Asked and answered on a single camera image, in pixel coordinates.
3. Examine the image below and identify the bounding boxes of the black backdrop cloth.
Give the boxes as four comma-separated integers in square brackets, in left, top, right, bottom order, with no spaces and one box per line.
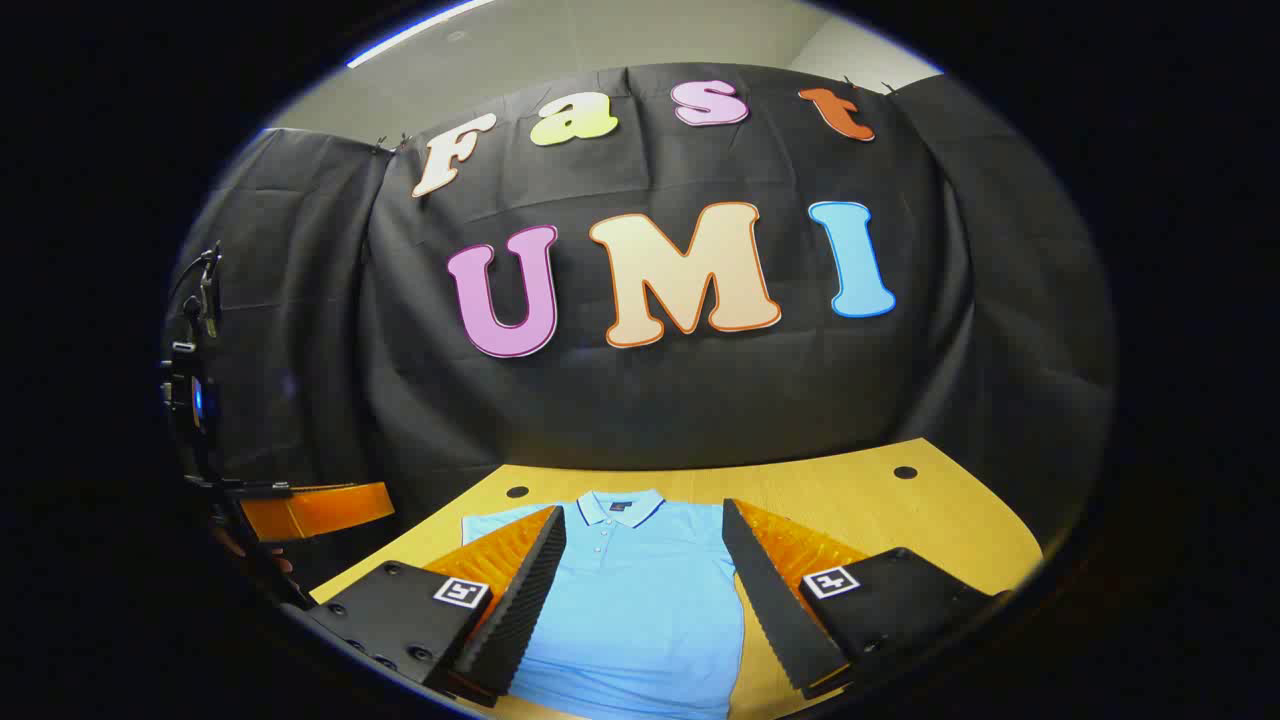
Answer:
[165,63,1117,591]

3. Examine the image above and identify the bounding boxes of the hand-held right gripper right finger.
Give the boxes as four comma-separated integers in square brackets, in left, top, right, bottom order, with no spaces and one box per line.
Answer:
[721,498,1011,701]

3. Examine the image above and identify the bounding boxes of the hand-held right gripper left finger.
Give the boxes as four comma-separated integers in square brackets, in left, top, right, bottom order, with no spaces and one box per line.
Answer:
[300,503,569,707]

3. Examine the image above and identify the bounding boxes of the light blue T-shirt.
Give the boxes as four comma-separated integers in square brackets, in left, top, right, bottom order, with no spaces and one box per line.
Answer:
[462,488,747,720]

